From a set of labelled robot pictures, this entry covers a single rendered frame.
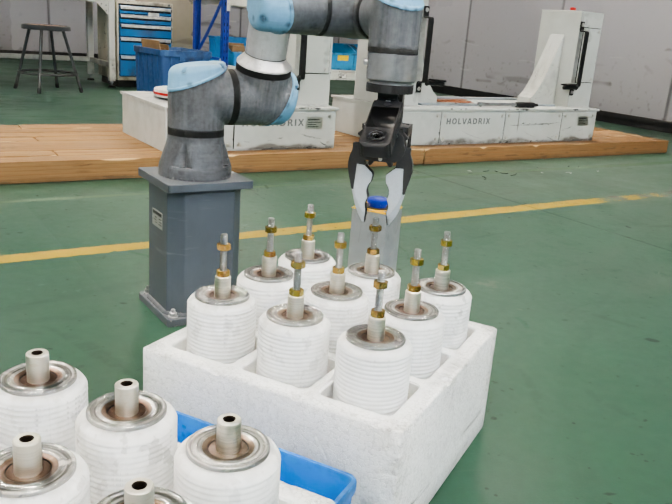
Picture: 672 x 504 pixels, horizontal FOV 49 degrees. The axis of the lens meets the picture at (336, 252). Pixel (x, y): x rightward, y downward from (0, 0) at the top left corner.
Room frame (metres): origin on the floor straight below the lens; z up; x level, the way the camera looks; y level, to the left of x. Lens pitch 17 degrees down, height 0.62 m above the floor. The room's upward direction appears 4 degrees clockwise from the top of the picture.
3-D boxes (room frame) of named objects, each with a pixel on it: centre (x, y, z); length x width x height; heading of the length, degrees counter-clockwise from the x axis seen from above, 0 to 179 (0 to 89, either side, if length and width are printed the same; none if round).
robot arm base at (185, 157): (1.54, 0.31, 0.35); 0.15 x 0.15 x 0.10
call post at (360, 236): (1.31, -0.07, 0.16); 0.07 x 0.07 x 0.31; 63
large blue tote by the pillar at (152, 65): (5.63, 1.32, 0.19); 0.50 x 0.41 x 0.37; 39
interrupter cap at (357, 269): (1.12, -0.06, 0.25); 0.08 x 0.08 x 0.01
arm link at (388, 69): (1.14, -0.06, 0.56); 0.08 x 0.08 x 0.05
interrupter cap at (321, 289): (1.02, -0.01, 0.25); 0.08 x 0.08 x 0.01
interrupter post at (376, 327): (0.86, -0.06, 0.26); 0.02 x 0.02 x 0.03
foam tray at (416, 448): (1.02, -0.01, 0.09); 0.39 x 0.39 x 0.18; 63
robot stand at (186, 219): (1.54, 0.31, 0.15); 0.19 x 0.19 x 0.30; 34
